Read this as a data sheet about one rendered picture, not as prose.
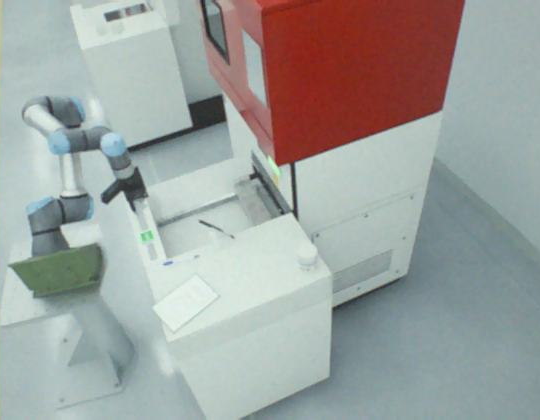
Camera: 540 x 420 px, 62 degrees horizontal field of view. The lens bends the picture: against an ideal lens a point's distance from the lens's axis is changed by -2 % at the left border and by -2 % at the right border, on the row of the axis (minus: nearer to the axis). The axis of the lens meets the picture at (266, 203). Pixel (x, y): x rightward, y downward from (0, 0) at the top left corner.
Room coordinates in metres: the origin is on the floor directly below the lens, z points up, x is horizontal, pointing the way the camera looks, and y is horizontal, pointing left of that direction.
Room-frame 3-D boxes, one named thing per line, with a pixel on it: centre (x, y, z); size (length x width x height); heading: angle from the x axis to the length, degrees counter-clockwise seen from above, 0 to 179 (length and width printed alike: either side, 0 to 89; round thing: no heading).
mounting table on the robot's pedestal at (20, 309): (1.25, 0.93, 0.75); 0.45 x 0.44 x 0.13; 99
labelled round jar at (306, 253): (1.00, -0.12, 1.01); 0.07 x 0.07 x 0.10
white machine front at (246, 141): (1.67, 0.02, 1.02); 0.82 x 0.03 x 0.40; 18
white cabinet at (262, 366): (1.31, 0.24, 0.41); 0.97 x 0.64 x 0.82; 18
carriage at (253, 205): (1.44, 0.06, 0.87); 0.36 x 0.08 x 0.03; 18
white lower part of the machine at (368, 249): (1.78, -0.31, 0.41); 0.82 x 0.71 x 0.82; 18
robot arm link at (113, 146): (1.26, 0.49, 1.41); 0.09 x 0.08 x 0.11; 34
